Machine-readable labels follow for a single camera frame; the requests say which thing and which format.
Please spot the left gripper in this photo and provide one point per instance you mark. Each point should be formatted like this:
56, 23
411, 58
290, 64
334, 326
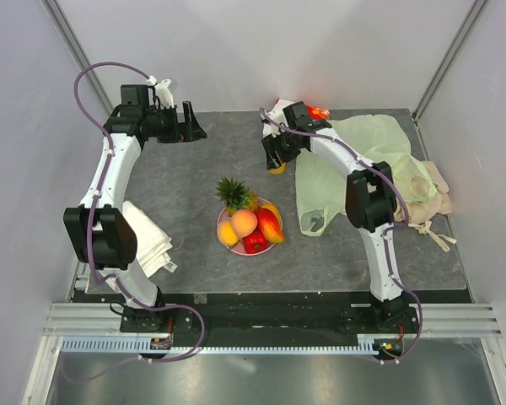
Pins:
192, 131

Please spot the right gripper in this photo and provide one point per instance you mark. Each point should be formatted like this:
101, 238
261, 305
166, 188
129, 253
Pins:
271, 144

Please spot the small yellow fake fruit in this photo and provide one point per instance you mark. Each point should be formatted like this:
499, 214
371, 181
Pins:
279, 170

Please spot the fake pineapple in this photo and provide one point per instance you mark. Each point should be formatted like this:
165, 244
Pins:
235, 195

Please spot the fake red orange mango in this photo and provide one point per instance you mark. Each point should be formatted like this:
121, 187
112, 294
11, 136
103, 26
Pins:
269, 225

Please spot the fake peach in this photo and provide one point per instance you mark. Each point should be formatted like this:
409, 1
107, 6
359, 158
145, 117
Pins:
243, 222

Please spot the fake red bell pepper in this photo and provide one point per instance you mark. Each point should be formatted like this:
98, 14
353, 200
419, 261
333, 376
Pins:
255, 242

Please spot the fake yellow pear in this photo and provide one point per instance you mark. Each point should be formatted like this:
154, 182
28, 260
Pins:
226, 234

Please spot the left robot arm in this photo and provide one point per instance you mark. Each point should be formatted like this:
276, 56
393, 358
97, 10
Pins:
97, 227

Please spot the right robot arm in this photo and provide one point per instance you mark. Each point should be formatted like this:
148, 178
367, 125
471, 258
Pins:
371, 197

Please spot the white red cartoon bag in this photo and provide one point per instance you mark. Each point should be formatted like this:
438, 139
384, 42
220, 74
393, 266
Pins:
276, 114

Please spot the pink plate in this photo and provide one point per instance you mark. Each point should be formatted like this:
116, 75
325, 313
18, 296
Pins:
239, 249

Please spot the white folded towel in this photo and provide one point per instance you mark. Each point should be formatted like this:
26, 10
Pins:
153, 244

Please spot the beige crumpled cloth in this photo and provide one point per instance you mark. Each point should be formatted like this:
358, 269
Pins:
426, 194

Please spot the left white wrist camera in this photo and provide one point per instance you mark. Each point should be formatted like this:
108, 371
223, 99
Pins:
162, 92

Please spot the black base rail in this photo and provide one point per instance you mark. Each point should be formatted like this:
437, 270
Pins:
346, 313

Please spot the slotted cable duct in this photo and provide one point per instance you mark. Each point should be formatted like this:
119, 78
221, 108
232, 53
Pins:
148, 345

